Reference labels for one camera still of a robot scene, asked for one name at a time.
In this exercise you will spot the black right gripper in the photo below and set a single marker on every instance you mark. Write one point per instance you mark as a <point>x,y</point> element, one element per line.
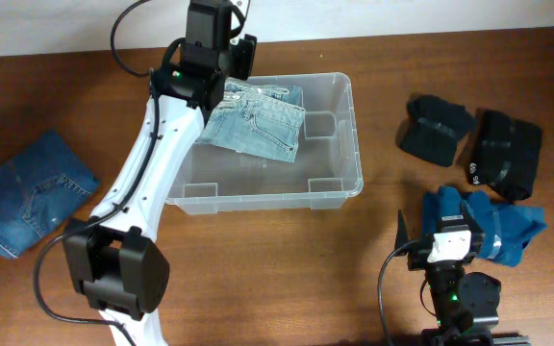
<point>476,240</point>

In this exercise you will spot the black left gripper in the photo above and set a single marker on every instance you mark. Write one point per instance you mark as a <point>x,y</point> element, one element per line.
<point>244,51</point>

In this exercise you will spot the blue garment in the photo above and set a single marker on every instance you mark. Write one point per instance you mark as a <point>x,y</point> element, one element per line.
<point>508,229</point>

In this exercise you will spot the light blue jeans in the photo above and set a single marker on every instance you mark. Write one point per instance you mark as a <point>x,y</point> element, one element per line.
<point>262,121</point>

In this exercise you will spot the black garment with white print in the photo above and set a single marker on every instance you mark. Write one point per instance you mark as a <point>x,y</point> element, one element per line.
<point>506,155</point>

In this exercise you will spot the small black garment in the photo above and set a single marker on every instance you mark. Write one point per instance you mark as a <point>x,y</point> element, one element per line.
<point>436,128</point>

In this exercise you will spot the dark blue jeans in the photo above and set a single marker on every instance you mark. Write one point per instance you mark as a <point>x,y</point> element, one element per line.
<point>39,188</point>

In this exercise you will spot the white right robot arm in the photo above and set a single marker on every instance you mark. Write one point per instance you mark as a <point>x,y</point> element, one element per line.
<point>465,304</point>

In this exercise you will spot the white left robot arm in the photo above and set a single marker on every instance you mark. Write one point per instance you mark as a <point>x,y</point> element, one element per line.
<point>112,257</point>

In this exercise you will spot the clear plastic storage bin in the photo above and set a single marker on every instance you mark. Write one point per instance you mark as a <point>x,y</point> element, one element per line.
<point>327,169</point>

